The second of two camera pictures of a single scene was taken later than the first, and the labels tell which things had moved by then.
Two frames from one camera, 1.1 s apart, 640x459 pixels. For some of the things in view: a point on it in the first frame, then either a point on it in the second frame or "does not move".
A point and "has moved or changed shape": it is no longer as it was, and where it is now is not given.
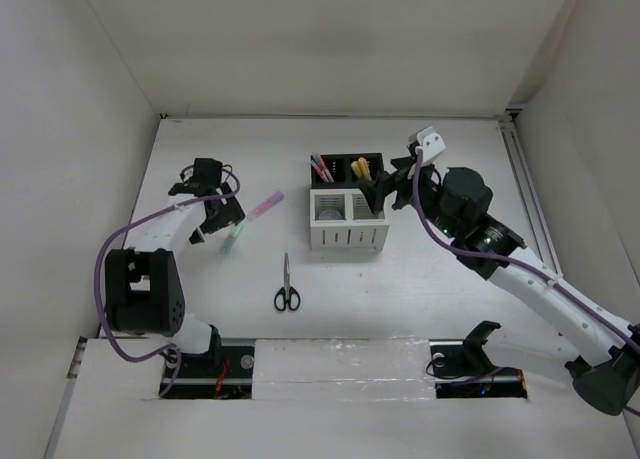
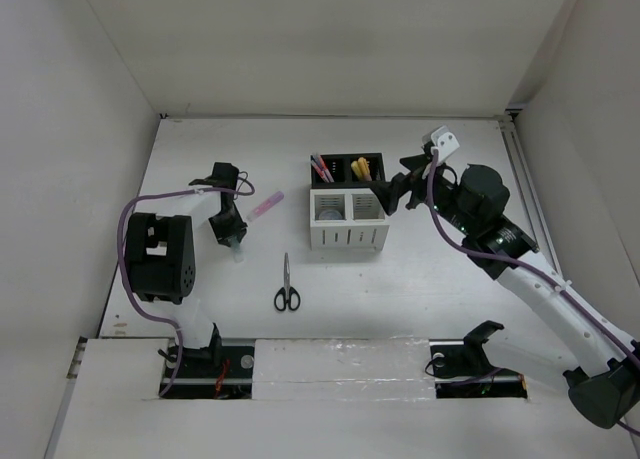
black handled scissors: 287,295 does not move
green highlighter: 236,231 has moved or changed shape
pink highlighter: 265,206 does not move
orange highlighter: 363,166 does not move
